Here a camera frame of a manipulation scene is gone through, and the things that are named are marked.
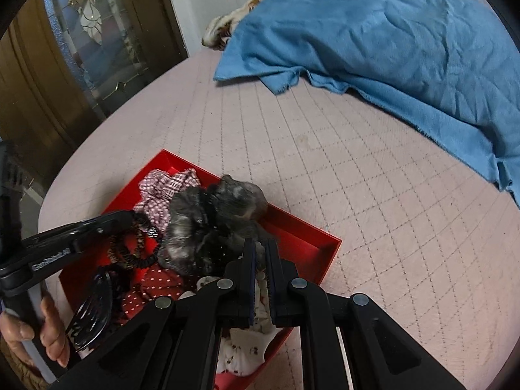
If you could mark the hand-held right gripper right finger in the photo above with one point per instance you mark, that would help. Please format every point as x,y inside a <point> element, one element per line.
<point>271,280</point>

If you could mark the blue cloth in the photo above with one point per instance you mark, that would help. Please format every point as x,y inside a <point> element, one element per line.
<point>386,40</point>

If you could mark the red box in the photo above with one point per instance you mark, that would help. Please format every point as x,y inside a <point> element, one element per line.
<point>296,248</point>

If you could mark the red dotted scrunchie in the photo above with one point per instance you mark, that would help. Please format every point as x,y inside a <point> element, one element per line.
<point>162,288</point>

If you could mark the grey scrunchie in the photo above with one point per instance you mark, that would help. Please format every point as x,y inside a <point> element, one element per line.
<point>203,227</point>

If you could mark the black hair claw clip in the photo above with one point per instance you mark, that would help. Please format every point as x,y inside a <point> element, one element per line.
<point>95,308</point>

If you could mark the white printed scrunchie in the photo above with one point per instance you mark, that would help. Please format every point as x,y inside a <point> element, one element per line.
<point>243,353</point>

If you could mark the brown patterned cloth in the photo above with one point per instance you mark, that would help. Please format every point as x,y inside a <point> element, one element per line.
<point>223,28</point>

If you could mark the person's left forearm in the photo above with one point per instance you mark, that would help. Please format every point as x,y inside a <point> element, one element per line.
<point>18,373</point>

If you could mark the person's left hand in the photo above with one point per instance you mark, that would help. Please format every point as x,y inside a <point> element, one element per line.
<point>55,333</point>

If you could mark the red checked scrunchie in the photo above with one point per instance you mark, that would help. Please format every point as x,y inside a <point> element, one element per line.
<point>162,189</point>

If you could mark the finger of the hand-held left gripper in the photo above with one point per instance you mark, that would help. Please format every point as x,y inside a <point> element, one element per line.
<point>107,223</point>

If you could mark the wooden door with glass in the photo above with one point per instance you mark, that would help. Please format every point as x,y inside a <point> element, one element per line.
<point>81,61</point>

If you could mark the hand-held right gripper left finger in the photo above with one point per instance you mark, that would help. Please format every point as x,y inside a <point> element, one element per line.
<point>248,280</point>

